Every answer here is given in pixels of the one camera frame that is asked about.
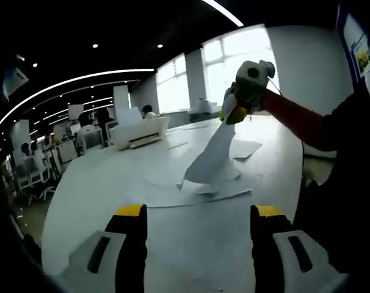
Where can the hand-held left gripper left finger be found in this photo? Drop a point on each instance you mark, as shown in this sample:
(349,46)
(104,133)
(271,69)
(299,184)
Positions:
(130,244)

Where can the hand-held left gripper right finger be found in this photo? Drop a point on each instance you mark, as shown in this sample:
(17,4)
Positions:
(264,244)

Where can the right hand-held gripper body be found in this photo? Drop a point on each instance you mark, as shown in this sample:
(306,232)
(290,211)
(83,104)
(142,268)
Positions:
(249,88)

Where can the white printing paper sheet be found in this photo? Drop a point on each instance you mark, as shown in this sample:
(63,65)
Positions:
(212,152)

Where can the stack of printing papers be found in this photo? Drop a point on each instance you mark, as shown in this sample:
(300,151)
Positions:
(169,195)

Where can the white box by window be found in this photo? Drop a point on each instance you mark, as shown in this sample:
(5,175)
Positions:
(208,106)

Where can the large bright window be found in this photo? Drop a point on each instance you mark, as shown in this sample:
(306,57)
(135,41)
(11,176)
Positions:
(218,76)

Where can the narrow bright window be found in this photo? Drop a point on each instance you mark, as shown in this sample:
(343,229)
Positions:
(172,85)

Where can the long ceiling light strip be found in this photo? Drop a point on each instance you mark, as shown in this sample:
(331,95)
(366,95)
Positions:
(223,10)
(81,77)

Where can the white printer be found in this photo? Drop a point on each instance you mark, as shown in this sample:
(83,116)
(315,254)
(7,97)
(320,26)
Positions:
(139,129)

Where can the pale chair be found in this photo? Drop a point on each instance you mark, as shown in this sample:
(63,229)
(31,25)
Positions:
(317,166)

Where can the person in dark shirt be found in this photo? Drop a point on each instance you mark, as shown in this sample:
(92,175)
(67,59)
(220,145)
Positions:
(350,183)

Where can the white office chair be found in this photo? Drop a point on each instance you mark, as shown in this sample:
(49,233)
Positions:
(92,138)

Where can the white hanging board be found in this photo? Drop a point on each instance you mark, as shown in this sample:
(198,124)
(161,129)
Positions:
(75,112)

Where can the blue wall poster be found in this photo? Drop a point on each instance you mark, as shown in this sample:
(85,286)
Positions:
(356,39)

